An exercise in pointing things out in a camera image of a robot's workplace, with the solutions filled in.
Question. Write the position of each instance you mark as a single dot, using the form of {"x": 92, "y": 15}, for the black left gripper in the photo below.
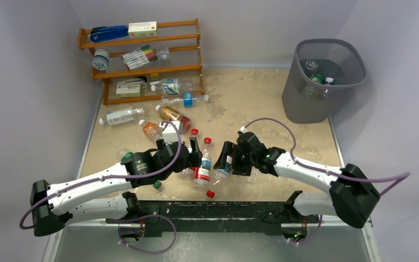
{"x": 194, "y": 160}

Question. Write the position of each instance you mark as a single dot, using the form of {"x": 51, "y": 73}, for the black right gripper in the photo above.
{"x": 235, "y": 159}

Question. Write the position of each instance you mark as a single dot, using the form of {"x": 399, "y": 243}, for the red scenic label bottle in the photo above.
{"x": 216, "y": 181}

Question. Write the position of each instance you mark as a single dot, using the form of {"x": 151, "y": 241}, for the green label tea bottle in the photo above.
{"x": 316, "y": 79}

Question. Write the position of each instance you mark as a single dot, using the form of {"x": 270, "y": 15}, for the clear crushed bottle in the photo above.
{"x": 311, "y": 67}

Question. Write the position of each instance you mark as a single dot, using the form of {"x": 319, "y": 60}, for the clear purple label bottle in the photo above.
{"x": 327, "y": 92}

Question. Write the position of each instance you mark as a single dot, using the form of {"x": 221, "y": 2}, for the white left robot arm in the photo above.
{"x": 54, "y": 206}

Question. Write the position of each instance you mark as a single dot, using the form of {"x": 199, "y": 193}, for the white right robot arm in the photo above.
{"x": 344, "y": 192}

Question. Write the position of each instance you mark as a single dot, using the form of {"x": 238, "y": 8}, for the grey mesh waste bin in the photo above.
{"x": 323, "y": 74}

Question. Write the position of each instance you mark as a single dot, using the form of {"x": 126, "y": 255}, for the red cap scenic bottle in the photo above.
{"x": 203, "y": 172}

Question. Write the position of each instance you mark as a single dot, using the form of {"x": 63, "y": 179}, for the red cap water bottle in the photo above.
{"x": 189, "y": 172}

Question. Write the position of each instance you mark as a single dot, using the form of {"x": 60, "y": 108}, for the green label water bottle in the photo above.
{"x": 139, "y": 164}

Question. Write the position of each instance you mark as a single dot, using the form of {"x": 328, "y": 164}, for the orange juice bottle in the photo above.
{"x": 151, "y": 130}

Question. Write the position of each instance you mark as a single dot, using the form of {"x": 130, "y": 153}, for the red label tea bottle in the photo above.
{"x": 171, "y": 114}

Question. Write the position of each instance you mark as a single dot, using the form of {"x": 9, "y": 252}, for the clear bottle blue label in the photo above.
{"x": 187, "y": 100}

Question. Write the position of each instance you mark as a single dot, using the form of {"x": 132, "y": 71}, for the blue white label bottle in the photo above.
{"x": 172, "y": 86}

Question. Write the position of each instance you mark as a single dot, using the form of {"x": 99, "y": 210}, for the clear bottle white label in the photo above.
{"x": 122, "y": 116}

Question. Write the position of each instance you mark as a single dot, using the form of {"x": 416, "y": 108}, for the green white carton box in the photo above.
{"x": 130, "y": 90}

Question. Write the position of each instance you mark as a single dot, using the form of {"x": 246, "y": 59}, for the wooden shelf rack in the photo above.
{"x": 178, "y": 49}

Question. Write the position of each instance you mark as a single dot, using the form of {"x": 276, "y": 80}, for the pack of coloured markers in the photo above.
{"x": 139, "y": 57}

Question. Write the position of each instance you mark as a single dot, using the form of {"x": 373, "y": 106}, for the white red box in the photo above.
{"x": 142, "y": 29}

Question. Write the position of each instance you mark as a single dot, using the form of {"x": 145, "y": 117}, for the blue stapler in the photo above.
{"x": 106, "y": 33}

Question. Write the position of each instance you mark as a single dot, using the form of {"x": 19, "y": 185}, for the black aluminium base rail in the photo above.
{"x": 270, "y": 218}

